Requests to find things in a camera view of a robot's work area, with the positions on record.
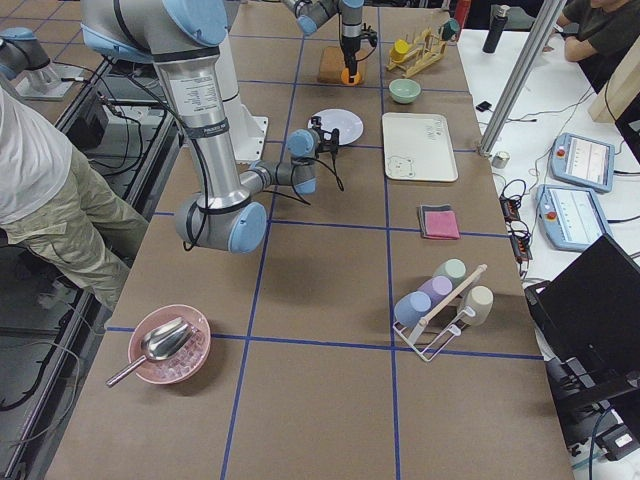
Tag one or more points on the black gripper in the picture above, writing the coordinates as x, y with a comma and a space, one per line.
328, 138
349, 44

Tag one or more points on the orange fruit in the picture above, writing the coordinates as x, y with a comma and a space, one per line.
349, 79

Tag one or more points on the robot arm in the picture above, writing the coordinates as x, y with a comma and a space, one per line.
312, 15
182, 40

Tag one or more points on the cream bear tray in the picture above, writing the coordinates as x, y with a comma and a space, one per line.
418, 147

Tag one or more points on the wooden cutting board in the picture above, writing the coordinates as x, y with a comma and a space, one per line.
332, 69

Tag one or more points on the white round plate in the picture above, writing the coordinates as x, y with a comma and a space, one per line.
349, 124

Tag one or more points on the yellow mug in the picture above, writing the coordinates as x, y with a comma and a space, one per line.
399, 51

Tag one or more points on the green ceramic bowl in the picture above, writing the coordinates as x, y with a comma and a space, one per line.
404, 90

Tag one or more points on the wooden drying rack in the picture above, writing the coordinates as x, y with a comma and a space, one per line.
426, 49

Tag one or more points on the dark green mug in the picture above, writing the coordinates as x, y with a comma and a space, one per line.
449, 30

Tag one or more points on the grey folded cloth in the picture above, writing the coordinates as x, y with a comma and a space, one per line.
422, 209

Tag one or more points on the pink folded cloth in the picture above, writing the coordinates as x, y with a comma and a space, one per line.
441, 225

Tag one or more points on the small black puck device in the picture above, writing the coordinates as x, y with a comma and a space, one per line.
483, 106

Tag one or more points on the black water bottle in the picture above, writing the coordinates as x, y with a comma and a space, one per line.
496, 28

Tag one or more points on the small metal can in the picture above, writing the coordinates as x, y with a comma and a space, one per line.
500, 159

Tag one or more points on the green tumbler cup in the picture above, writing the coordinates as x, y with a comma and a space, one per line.
454, 269

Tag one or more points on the purple tumbler cup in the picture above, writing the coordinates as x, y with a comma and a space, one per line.
437, 288

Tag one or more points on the blue tumbler cup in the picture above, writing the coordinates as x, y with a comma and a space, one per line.
411, 308

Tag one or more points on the beige tumbler cup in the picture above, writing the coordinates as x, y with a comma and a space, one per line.
476, 305

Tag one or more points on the far teach pendant tablet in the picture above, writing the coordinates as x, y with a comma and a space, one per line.
583, 161

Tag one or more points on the teach pendant tablet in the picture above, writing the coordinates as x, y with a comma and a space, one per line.
583, 161
571, 217

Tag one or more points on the metal scoop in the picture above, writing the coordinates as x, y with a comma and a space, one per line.
157, 345

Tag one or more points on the near teach pendant tablet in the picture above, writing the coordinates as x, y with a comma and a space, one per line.
571, 217

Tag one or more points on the seated person black shirt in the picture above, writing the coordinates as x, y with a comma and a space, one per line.
606, 32

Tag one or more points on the pink bowl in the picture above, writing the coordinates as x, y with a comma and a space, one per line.
181, 353

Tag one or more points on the standing person white shirt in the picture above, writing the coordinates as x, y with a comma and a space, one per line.
60, 208

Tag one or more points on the black laptop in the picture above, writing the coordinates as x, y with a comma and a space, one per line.
590, 311

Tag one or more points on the aluminium frame post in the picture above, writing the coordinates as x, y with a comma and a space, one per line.
537, 38

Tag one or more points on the white wire cup rack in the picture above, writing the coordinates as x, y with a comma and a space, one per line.
442, 324

